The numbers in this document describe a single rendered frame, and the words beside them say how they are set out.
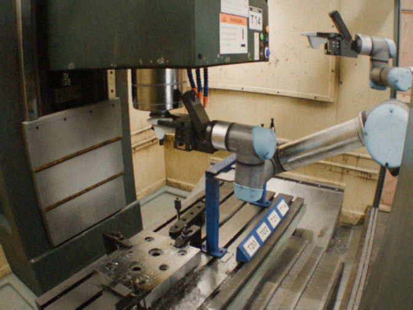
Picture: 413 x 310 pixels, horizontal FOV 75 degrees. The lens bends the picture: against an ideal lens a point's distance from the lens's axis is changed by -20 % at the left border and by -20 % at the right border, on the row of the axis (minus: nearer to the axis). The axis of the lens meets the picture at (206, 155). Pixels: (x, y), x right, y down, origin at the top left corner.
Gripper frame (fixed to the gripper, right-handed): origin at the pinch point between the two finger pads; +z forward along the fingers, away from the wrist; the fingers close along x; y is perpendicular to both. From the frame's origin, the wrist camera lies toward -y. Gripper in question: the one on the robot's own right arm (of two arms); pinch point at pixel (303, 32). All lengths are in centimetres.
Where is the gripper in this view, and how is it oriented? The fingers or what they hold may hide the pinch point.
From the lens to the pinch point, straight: 110.4
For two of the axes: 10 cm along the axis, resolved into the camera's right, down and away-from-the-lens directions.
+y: 0.1, 9.4, 3.3
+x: 0.3, -3.3, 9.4
